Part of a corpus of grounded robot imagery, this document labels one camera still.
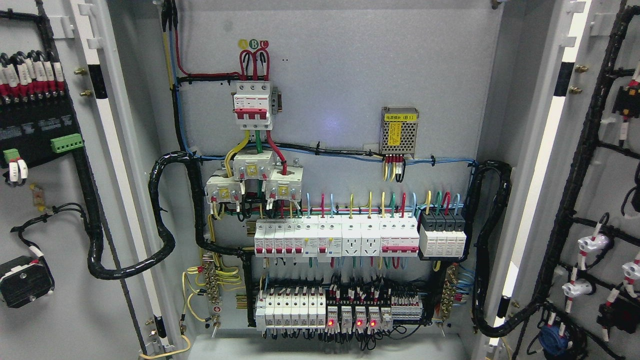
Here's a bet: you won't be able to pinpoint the grey cabinet door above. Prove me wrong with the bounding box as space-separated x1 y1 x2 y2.
469 0 639 360
0 0 153 360

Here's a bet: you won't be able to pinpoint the white current transformers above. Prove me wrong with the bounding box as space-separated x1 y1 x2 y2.
205 149 304 205

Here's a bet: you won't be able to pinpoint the white socket breaker row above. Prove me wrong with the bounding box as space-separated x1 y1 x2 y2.
254 214 419 263

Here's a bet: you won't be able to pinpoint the perforated metal power supply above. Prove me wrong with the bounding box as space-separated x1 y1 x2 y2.
379 106 419 156

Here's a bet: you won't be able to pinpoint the red white main breaker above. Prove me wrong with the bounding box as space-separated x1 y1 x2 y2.
233 80 275 131

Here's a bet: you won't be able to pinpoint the lower relay breaker row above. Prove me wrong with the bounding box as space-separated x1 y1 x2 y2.
254 276 425 337

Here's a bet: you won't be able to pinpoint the black surge protector modules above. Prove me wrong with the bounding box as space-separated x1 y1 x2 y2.
418 210 469 263

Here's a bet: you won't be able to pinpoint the black wire harness right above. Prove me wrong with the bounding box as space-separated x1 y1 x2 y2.
467 159 548 337

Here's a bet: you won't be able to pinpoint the black wire harness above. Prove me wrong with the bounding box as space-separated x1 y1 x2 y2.
467 159 548 337
75 150 201 281

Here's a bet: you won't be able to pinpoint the black wire harness left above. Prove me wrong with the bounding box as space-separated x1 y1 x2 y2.
75 150 201 281

